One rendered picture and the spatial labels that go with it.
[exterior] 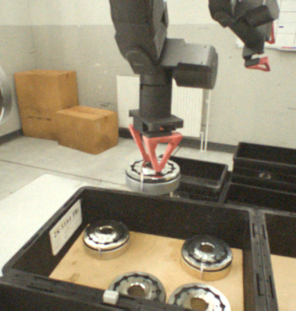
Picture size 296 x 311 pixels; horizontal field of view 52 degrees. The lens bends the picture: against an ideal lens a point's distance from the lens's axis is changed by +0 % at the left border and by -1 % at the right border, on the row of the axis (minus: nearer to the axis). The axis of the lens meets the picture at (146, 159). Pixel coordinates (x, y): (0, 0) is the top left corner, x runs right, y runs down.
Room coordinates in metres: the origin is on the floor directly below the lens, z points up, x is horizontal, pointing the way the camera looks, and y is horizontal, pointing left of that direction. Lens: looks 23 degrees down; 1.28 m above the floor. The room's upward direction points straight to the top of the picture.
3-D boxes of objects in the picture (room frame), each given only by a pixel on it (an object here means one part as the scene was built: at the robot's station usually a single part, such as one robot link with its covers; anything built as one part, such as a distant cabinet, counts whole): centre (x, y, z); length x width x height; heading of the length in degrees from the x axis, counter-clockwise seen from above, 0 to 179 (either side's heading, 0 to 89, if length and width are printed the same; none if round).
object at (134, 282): (0.39, 0.02, 0.86); 0.05 x 0.05 x 0.01
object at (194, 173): (1.46, -0.21, 0.37); 0.40 x 0.30 x 0.45; 67
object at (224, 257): (0.50, -0.12, 0.86); 0.10 x 0.10 x 0.01
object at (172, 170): (0.52, -0.01, 1.03); 0.10 x 0.10 x 0.01
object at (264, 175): (1.68, -0.74, 0.37); 0.40 x 0.30 x 0.45; 67
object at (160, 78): (0.53, -0.02, 1.21); 0.07 x 0.06 x 0.07; 68
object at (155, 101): (0.53, -0.02, 1.15); 0.10 x 0.07 x 0.07; 23
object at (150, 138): (0.52, -0.02, 1.08); 0.07 x 0.07 x 0.09; 23
